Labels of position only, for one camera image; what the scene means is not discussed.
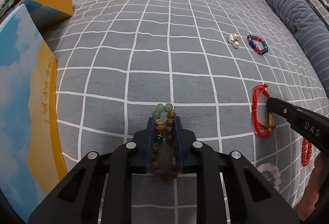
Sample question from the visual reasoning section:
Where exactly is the red bead bracelet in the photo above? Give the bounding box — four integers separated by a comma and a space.
300, 137, 314, 167

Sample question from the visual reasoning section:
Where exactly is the pink bead bracelet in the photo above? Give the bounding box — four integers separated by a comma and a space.
255, 162, 282, 192

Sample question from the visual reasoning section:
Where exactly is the multicolour bead bracelet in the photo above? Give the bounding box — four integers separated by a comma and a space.
246, 34, 269, 56

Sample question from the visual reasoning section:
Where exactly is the brown wooden bead bracelet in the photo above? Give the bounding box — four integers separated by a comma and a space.
150, 102, 182, 183

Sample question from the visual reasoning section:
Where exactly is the white pearl cluster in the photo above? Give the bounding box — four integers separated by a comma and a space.
227, 34, 239, 49

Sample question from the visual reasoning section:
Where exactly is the blue yellow cardboard box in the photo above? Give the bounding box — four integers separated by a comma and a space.
1, 0, 73, 223

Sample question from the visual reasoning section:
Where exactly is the blue striped pillow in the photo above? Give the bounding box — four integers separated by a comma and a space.
266, 0, 328, 93

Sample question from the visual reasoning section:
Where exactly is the grey checked bed sheet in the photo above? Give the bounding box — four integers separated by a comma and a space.
45, 0, 328, 206

